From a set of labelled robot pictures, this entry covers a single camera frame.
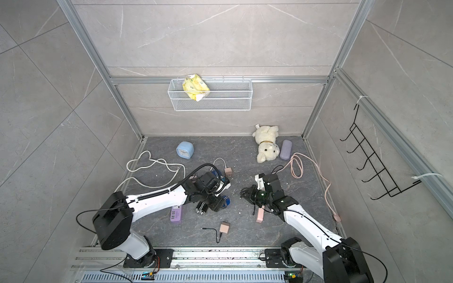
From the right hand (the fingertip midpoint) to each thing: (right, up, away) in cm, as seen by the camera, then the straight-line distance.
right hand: (241, 193), depth 81 cm
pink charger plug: (-6, +8, +18) cm, 21 cm away
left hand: (-8, -4, +2) cm, 9 cm away
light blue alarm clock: (-32, +21, +23) cm, 44 cm away
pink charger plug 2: (-8, -16, -1) cm, 18 cm away
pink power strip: (+9, -11, +1) cm, 15 cm away
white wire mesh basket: (-8, +53, +20) cm, 57 cm away
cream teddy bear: (+17, +29, +28) cm, 44 cm away
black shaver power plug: (-19, -8, +5) cm, 21 cm away
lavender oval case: (+29, +19, +27) cm, 44 cm away
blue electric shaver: (-14, +7, +18) cm, 24 cm away
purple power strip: (-32, -10, +3) cm, 33 cm away
